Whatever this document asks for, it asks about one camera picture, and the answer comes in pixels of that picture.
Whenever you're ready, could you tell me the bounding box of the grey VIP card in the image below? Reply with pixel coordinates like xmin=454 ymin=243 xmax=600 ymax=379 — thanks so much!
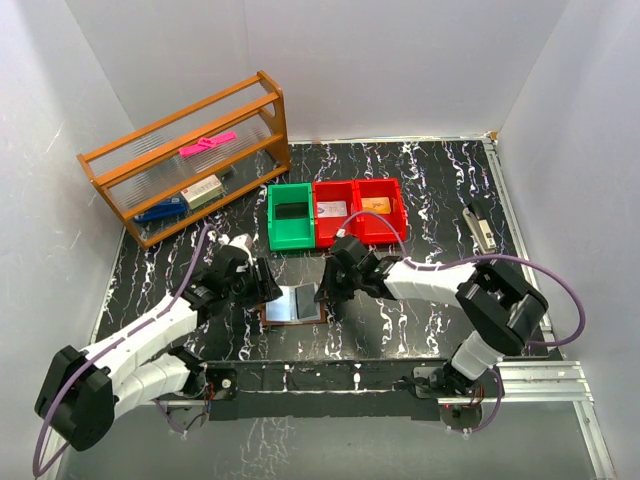
xmin=274 ymin=202 xmax=309 ymax=220

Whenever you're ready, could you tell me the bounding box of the green plastic bin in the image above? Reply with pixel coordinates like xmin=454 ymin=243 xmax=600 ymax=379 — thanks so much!
xmin=267 ymin=182 xmax=316 ymax=251

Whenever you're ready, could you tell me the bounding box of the gold card with magnetic stripe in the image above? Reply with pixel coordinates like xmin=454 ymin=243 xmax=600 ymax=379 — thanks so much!
xmin=361 ymin=197 xmax=392 ymax=215

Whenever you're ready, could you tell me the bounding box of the red plastic bin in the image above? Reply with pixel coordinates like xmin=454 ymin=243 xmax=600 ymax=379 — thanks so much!
xmin=354 ymin=178 xmax=408 ymax=245
xmin=312 ymin=181 xmax=355 ymax=249

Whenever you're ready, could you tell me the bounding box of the red plastic bin right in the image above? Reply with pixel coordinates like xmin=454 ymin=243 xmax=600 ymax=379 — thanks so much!
xmin=354 ymin=178 xmax=408 ymax=245

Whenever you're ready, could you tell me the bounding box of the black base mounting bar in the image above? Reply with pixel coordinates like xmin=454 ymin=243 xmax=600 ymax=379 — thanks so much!
xmin=205 ymin=359 xmax=498 ymax=429

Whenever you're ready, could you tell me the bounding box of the dark card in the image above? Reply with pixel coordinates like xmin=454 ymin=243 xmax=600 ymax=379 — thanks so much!
xmin=294 ymin=283 xmax=320 ymax=321

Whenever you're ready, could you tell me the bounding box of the grey metal stapler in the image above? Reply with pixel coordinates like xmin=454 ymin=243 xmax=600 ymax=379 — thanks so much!
xmin=462 ymin=200 xmax=497 ymax=254

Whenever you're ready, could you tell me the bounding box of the white red small box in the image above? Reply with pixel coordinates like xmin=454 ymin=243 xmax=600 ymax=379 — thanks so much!
xmin=181 ymin=175 xmax=224 ymax=210

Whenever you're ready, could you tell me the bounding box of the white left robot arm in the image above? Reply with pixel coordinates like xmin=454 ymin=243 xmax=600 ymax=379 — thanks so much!
xmin=35 ymin=234 xmax=282 ymax=451

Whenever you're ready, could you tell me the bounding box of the wooden shelf rack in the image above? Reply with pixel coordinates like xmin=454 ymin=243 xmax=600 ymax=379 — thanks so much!
xmin=77 ymin=71 xmax=291 ymax=249

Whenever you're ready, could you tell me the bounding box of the brown leather card holder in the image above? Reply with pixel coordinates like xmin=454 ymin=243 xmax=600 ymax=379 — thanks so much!
xmin=260 ymin=283 xmax=327 ymax=326

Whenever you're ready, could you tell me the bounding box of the pink plastic clip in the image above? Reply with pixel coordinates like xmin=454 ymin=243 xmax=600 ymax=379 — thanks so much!
xmin=178 ymin=131 xmax=237 ymax=158

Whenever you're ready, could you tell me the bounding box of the white card in bin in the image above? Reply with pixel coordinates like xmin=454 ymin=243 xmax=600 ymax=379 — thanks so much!
xmin=316 ymin=201 xmax=348 ymax=218

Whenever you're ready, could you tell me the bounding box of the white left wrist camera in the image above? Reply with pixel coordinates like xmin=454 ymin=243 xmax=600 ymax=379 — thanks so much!
xmin=218 ymin=234 xmax=253 ymax=256

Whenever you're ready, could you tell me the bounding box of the blue stapler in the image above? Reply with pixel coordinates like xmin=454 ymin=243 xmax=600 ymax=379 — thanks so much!
xmin=133 ymin=196 xmax=188 ymax=224

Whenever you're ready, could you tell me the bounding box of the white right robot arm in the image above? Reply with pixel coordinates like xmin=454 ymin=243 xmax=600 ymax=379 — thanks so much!
xmin=314 ymin=235 xmax=548 ymax=397

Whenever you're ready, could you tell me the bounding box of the red plastic bin middle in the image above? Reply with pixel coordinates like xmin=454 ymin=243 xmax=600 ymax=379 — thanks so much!
xmin=312 ymin=181 xmax=355 ymax=249

